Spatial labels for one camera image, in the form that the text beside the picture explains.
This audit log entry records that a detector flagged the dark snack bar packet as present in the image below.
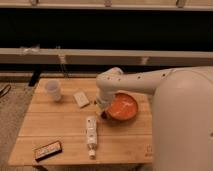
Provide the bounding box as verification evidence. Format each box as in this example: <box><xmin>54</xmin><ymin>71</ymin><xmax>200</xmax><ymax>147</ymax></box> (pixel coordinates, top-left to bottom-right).
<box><xmin>34</xmin><ymin>141</ymin><xmax>62</xmax><ymax>162</ymax></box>

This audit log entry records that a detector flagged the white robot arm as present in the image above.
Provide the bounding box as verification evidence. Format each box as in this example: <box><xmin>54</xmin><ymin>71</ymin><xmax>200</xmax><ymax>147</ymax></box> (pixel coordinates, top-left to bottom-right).
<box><xmin>96</xmin><ymin>66</ymin><xmax>213</xmax><ymax>171</ymax></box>

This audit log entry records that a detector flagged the orange ceramic bowl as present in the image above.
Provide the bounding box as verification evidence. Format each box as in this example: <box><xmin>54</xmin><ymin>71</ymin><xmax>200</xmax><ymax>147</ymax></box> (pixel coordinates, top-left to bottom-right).
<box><xmin>106</xmin><ymin>93</ymin><xmax>138</xmax><ymax>121</ymax></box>

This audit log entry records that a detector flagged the white plastic bottle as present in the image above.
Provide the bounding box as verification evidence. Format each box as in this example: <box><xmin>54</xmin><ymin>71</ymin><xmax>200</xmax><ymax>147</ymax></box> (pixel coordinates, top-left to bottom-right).
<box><xmin>86</xmin><ymin>116</ymin><xmax>98</xmax><ymax>159</ymax></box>

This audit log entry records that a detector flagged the small white box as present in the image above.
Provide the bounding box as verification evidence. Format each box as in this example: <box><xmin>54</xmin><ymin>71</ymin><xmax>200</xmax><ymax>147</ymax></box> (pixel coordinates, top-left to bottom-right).
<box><xmin>74</xmin><ymin>91</ymin><xmax>90</xmax><ymax>108</ymax></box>

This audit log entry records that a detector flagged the wooden table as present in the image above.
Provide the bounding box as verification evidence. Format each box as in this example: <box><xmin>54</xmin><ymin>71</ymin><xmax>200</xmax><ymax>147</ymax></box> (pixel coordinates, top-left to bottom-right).
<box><xmin>8</xmin><ymin>78</ymin><xmax>152</xmax><ymax>166</ymax></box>

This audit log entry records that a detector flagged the black cable on floor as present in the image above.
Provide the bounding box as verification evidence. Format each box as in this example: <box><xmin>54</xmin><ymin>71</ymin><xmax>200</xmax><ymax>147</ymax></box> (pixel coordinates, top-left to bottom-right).
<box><xmin>0</xmin><ymin>83</ymin><xmax>12</xmax><ymax>99</ymax></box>

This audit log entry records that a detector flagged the long wooden shelf rail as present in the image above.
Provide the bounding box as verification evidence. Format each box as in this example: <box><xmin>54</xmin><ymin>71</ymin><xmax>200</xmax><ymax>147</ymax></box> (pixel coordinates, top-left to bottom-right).
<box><xmin>0</xmin><ymin>48</ymin><xmax>213</xmax><ymax>66</ymax></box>

